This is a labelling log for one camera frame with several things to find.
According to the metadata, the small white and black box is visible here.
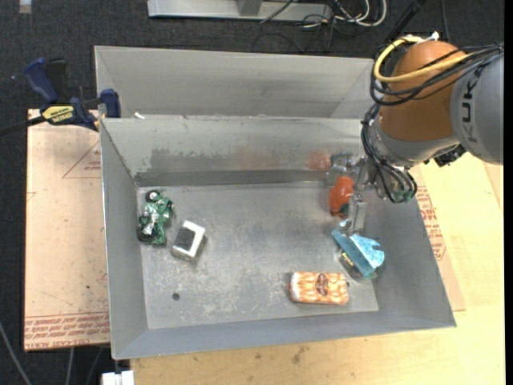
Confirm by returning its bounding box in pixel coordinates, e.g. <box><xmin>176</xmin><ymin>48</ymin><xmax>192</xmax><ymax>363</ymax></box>
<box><xmin>171</xmin><ymin>220</ymin><xmax>207</xmax><ymax>261</ymax></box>

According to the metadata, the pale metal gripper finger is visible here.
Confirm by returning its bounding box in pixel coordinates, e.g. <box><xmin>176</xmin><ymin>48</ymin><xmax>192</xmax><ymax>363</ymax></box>
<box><xmin>352</xmin><ymin>200</ymin><xmax>368</xmax><ymax>233</ymax></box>

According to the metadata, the green toy motorcycle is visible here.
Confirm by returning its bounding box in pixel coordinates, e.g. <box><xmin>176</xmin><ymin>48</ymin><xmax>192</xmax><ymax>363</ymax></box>
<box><xmin>135</xmin><ymin>189</ymin><xmax>176</xmax><ymax>247</ymax></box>

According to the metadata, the brown cardboard board, red print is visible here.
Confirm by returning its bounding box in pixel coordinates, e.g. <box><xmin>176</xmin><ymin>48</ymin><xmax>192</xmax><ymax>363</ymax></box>
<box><xmin>23</xmin><ymin>108</ymin><xmax>468</xmax><ymax>352</ymax></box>

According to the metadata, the red-orange toy food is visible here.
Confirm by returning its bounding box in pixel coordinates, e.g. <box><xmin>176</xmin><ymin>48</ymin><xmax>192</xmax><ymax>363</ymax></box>
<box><xmin>328</xmin><ymin>176</ymin><xmax>357</xmax><ymax>217</ymax></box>

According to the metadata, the orange and white packet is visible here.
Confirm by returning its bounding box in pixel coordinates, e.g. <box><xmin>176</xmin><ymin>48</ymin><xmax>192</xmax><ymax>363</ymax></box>
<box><xmin>287</xmin><ymin>270</ymin><xmax>349</xmax><ymax>306</ymax></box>

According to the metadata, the grey metal bin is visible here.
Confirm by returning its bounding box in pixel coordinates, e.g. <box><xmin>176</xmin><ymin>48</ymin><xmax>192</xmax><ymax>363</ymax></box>
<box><xmin>94</xmin><ymin>45</ymin><xmax>458</xmax><ymax>361</ymax></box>

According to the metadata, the blue glittery packet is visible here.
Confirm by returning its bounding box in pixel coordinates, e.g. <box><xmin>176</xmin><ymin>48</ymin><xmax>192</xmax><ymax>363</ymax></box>
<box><xmin>330</xmin><ymin>219</ymin><xmax>386</xmax><ymax>282</ymax></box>

